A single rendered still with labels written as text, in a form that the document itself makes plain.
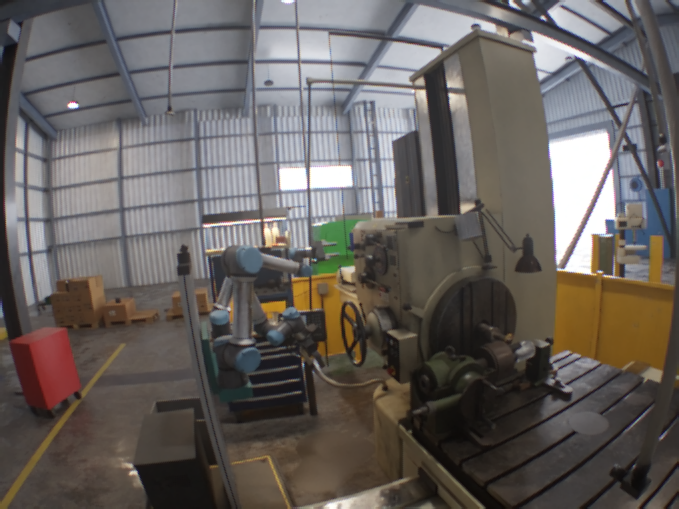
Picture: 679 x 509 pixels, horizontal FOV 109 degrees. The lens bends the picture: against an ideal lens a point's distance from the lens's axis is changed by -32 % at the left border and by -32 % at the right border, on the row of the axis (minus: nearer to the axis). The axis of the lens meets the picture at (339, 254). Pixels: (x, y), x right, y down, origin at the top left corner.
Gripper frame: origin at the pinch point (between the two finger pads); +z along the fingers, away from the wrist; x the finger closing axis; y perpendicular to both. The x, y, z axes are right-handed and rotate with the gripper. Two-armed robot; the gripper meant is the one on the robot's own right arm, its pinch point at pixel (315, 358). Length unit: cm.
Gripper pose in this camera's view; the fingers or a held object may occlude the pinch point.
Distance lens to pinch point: 184.3
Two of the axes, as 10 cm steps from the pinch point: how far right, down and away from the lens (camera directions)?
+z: 3.6, 8.5, 3.9
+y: -7.9, 5.0, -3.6
